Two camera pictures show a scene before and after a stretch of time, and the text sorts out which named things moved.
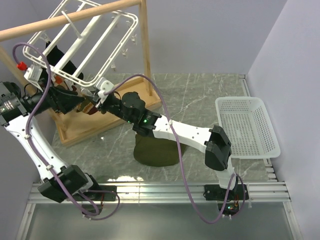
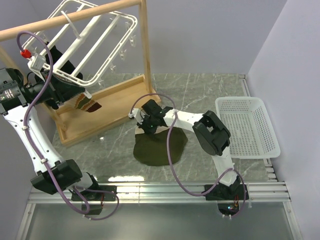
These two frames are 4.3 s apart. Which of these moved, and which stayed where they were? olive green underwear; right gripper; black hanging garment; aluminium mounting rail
Moved: right gripper
Stayed: aluminium mounting rail; black hanging garment; olive green underwear
